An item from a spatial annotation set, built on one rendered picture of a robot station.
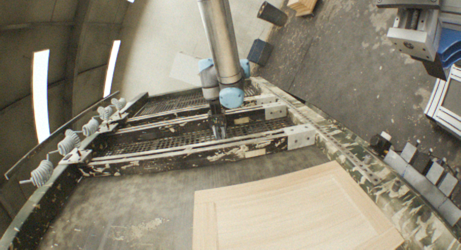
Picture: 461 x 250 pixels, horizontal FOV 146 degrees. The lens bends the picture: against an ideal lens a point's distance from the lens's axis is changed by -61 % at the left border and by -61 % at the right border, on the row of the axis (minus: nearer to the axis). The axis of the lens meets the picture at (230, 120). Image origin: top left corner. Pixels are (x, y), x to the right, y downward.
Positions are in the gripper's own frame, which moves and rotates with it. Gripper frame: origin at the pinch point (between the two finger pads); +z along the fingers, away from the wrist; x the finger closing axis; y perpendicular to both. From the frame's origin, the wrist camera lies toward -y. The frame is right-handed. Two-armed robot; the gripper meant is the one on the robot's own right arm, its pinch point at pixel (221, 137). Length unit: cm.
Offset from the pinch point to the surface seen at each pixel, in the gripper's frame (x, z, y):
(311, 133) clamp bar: 35.9, -3.0, 15.6
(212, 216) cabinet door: -4.4, 0.4, 42.0
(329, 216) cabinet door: 25, 1, 50
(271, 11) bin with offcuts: 150, -112, -352
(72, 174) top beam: -71, -4, 21
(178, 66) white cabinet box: -80, -15, -329
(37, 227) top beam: -71, -2, 54
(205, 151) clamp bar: -6.0, -4.4, 16.4
